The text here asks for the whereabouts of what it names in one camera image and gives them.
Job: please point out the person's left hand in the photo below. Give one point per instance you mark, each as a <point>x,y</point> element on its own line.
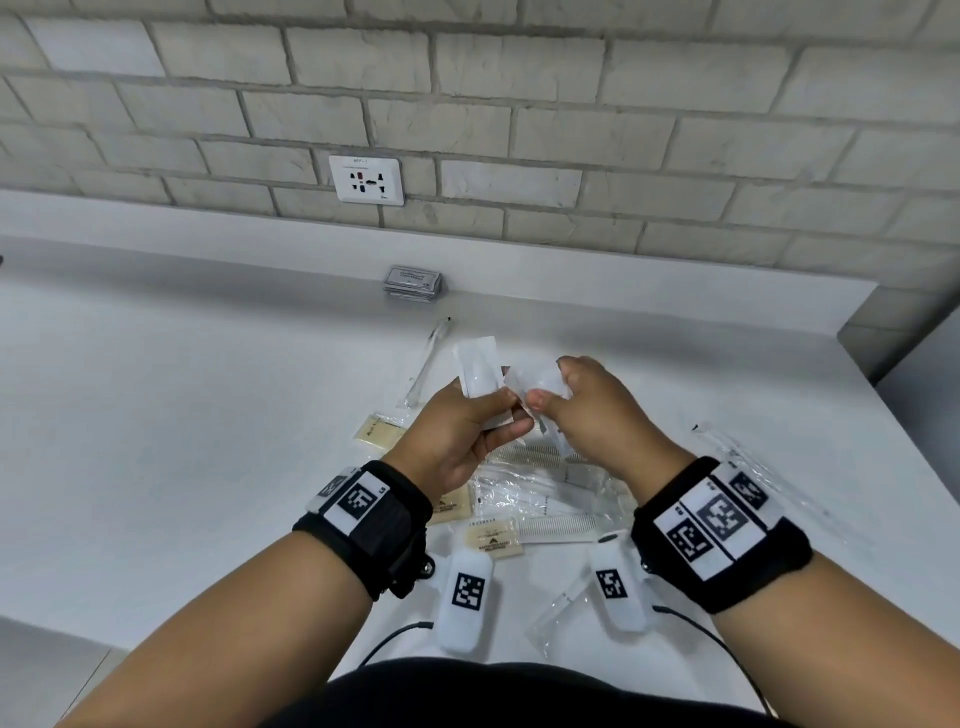
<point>442,435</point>

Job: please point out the person's right hand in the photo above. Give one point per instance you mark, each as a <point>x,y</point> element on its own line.
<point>600,420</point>

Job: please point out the person's right thumb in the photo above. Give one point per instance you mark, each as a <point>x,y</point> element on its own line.
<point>544,402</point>

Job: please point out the person's left thumb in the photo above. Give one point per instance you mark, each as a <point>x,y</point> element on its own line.
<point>504,437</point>

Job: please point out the clear plastic packet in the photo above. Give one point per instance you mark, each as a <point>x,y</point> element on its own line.
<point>536,379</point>

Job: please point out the white paper sachet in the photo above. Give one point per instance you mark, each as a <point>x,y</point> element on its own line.
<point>478,364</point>

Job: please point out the person's right forearm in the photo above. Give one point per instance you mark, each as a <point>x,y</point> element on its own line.
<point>840,645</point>

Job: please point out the person's left forearm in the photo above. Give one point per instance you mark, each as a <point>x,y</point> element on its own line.
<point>225,637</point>

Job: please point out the white comb in clear wrapper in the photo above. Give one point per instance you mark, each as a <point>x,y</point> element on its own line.
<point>525,454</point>

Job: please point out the beige sachet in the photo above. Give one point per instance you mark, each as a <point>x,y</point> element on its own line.
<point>452,510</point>
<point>379,433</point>

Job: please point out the white comb with beige label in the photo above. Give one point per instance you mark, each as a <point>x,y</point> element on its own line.
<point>525,534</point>

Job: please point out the toothbrush in clear wrapper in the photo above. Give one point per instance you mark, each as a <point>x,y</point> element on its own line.
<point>757,469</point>
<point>427,364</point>

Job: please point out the black left wristband with markers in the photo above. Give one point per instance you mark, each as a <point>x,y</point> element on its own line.
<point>375,525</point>

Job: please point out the black wristband with markers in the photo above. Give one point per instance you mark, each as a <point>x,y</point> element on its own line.
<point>375,525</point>
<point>720,532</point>

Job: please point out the stack of grey packets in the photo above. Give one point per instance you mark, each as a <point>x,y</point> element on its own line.
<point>412,283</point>

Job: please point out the small clear plastic wrapper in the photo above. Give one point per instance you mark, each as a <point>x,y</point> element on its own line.
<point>559,607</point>

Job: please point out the black right wristband with markers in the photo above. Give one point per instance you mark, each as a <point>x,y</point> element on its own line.
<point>720,532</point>

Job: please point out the person's black clothing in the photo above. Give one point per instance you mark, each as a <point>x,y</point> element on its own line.
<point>525,697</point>

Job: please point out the white left wrist camera module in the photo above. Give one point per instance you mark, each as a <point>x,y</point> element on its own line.
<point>465,604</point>

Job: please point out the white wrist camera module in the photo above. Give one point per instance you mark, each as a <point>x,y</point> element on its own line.
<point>619,589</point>
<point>465,604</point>

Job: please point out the white right wrist camera module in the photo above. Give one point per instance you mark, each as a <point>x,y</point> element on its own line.
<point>619,589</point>

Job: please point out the white wall socket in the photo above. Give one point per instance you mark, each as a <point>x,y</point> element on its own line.
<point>366,180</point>

